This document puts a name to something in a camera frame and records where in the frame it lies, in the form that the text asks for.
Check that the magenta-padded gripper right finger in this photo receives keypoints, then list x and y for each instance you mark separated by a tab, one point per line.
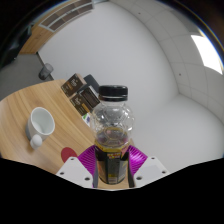
150	170

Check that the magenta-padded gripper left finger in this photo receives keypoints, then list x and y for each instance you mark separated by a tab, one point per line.
76	170

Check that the clear black-capped drink bottle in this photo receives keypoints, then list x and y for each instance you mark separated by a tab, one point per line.
111	133

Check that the flat round red coaster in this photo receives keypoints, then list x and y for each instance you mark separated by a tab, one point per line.
67	154

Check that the white green pamphlet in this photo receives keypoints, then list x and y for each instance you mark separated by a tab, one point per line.
87	119

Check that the white mug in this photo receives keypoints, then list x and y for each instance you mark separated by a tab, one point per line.
41	121

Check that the large brown carton box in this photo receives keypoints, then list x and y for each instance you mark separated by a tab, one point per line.
85	99

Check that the grey mesh waste bin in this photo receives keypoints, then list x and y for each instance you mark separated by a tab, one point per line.
46	71

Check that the rectangular ceiling light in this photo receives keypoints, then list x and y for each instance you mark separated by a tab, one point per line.
206	53

